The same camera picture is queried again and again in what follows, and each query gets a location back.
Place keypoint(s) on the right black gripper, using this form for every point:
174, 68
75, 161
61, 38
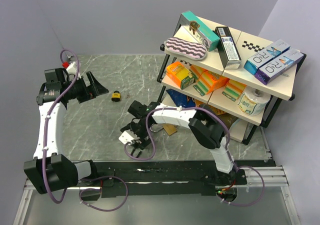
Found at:
141, 142

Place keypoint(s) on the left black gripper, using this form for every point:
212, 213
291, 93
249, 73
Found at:
89, 92

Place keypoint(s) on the yellow padlock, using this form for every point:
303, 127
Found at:
116, 96

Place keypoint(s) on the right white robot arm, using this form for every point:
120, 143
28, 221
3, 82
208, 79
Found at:
208, 129

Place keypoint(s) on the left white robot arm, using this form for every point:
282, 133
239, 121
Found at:
49, 170

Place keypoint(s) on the brass padlock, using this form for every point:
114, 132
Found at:
168, 128

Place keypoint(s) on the blue snack bag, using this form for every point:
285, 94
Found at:
180, 99

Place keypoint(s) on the orange green box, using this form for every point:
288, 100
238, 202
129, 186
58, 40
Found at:
180, 75

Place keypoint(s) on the orange snack pack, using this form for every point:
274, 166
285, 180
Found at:
215, 110

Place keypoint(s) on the pink wavy eye mask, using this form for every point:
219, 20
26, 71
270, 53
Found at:
192, 50

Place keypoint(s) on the orange sponge pack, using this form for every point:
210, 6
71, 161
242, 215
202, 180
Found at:
207, 82

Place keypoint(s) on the striped sponge pack behind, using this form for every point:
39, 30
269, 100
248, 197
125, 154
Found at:
196, 71

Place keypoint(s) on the striped sponge pack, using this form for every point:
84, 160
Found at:
196, 71
233, 90

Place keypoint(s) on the teal box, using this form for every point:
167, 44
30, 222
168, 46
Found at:
199, 30

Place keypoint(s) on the toilet paper roll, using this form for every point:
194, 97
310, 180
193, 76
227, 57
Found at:
253, 101

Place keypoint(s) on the black silver box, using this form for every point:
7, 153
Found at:
228, 52

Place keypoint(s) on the blue toothpaste box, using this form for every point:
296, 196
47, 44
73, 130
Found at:
265, 55

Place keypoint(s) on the purple toothpaste box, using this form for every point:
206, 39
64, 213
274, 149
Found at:
278, 65

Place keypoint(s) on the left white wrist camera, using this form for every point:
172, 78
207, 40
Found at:
70, 67

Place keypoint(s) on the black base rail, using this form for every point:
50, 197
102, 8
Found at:
138, 178

